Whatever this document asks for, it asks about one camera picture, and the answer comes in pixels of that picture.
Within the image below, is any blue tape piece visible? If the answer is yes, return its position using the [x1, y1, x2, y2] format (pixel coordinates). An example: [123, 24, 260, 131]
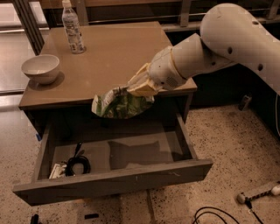
[35, 134, 42, 142]

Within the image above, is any small white packet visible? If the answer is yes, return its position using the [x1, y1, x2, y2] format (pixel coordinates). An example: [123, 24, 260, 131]
[49, 164, 67, 179]

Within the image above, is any black floor cable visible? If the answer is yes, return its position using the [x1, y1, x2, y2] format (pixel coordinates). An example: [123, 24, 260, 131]
[192, 206, 241, 224]

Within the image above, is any open grey top drawer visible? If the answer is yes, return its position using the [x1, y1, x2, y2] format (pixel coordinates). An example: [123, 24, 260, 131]
[12, 113, 213, 206]

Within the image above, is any brown drawer cabinet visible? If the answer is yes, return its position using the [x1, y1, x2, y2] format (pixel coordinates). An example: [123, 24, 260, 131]
[18, 21, 199, 138]

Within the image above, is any small black floor object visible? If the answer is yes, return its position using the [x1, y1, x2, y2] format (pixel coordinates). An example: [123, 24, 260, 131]
[30, 214, 39, 224]

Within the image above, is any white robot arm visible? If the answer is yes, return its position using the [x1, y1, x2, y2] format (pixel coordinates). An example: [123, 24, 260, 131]
[128, 3, 280, 96]

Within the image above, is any small grey floor device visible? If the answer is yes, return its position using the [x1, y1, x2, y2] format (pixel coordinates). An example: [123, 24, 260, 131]
[238, 94, 252, 111]

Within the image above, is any white ceramic bowl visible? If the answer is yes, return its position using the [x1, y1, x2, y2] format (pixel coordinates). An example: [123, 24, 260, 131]
[21, 54, 60, 85]

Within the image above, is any clear plastic water bottle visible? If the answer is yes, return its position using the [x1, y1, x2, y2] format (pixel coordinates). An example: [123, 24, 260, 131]
[62, 0, 85, 54]

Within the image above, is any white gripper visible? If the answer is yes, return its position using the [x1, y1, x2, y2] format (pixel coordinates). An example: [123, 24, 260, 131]
[127, 46, 186, 96]

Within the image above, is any green jalapeno chip bag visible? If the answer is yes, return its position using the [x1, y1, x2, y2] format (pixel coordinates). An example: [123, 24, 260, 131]
[91, 87, 154, 119]

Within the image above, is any white power strip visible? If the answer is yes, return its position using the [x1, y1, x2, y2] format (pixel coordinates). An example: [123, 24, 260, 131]
[236, 181, 280, 204]

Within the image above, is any metal railing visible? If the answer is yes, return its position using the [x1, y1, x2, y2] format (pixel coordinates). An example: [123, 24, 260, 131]
[1, 0, 280, 54]

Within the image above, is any coiled black cable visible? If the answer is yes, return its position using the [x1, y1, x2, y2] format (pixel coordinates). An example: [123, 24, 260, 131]
[65, 142, 92, 177]

